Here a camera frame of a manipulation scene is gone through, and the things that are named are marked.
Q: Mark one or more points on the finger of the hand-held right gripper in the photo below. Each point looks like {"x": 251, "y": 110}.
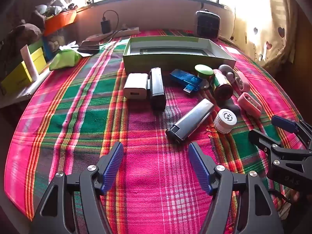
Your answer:
{"x": 263, "y": 141}
{"x": 284, "y": 123}

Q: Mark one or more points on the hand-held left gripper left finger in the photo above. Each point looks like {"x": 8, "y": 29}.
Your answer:
{"x": 114, "y": 165}

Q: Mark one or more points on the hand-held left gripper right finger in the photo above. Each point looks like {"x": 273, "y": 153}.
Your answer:
{"x": 198, "y": 168}

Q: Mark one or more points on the pink oval case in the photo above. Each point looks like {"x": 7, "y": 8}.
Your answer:
{"x": 251, "y": 107}

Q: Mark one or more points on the small white jar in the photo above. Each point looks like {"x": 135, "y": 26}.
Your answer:
{"x": 225, "y": 119}

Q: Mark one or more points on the pink and white clip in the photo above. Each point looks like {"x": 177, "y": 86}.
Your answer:
{"x": 243, "y": 84}

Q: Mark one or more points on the brown medicine bottle green label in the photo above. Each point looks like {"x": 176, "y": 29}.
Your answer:
{"x": 220, "y": 85}

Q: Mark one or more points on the white charger adapter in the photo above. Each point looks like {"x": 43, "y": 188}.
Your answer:
{"x": 135, "y": 85}

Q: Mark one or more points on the black rectangular device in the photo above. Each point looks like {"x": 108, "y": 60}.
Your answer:
{"x": 157, "y": 90}

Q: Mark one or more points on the blue usb dongle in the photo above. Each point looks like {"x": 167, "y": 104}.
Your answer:
{"x": 182, "y": 78}

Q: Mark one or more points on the green-capped white knob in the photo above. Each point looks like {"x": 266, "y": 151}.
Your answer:
{"x": 203, "y": 70}

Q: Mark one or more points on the green cardboard box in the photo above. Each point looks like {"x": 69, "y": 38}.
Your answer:
{"x": 170, "y": 62}

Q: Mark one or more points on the pink green plaid blanket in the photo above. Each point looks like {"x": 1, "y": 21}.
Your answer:
{"x": 85, "y": 117}

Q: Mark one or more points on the cream heart print curtain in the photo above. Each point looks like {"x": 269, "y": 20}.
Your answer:
{"x": 263, "y": 17}

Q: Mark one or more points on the green tissue pack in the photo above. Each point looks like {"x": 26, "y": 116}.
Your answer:
{"x": 63, "y": 61}

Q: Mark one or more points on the black phone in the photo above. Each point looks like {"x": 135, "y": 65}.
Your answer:
{"x": 89, "y": 46}

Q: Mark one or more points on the dark portable heater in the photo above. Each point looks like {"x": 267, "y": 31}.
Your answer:
{"x": 207, "y": 25}

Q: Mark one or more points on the white paper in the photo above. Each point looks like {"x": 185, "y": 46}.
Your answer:
{"x": 69, "y": 45}

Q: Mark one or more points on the yellow green box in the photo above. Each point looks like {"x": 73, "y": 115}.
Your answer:
{"x": 17, "y": 78}

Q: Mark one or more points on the white tube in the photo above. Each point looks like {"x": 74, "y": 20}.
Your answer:
{"x": 29, "y": 61}

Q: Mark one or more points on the white power strip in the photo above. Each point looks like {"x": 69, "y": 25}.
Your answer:
{"x": 126, "y": 31}

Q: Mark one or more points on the blue carton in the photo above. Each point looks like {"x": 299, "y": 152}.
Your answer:
{"x": 48, "y": 46}

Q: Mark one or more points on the black charger plug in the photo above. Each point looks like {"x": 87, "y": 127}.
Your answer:
{"x": 105, "y": 26}

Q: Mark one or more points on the orange box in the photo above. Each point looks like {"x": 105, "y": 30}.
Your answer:
{"x": 59, "y": 20}

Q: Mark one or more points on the brown checked bag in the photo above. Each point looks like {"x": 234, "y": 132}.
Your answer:
{"x": 26, "y": 33}

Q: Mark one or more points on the pile of trinkets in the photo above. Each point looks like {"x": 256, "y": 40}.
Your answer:
{"x": 53, "y": 7}

